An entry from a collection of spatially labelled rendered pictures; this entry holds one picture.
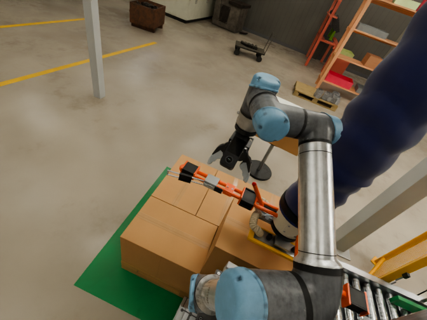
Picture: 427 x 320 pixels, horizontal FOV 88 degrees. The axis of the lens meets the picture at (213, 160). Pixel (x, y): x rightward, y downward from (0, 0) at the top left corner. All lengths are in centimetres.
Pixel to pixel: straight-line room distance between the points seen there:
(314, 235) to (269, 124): 25
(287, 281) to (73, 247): 204
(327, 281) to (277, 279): 10
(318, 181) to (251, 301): 28
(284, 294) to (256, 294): 5
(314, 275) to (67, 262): 202
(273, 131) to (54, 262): 209
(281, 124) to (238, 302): 35
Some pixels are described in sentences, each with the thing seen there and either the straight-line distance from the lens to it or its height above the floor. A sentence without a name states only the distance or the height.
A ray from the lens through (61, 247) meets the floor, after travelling 236.
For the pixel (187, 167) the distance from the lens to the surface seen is 120.
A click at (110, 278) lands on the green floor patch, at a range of 218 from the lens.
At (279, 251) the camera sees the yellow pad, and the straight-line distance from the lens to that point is 126.
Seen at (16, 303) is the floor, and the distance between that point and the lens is 228.
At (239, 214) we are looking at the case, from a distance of 144.
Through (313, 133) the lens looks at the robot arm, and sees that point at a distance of 57.
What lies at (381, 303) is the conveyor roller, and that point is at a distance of 230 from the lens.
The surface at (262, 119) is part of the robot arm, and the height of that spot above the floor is 183.
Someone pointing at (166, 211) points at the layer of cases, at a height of 54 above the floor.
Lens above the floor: 206
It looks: 41 degrees down
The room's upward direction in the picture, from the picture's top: 19 degrees clockwise
